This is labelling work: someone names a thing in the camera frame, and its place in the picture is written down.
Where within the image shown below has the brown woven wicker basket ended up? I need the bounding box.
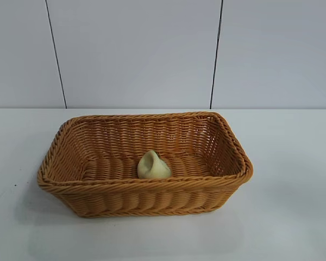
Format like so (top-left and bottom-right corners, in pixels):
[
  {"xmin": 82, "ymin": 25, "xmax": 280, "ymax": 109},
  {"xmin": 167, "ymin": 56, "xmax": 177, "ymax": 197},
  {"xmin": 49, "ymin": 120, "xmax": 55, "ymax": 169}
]
[{"xmin": 37, "ymin": 111, "xmax": 254, "ymax": 220}]

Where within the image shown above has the pale yellow egg yolk pastry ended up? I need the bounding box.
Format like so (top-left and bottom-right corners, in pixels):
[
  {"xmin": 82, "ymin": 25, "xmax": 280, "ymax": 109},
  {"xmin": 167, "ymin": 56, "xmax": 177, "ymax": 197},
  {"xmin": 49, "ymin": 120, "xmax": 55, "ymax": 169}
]
[{"xmin": 136, "ymin": 148, "xmax": 172, "ymax": 181}]

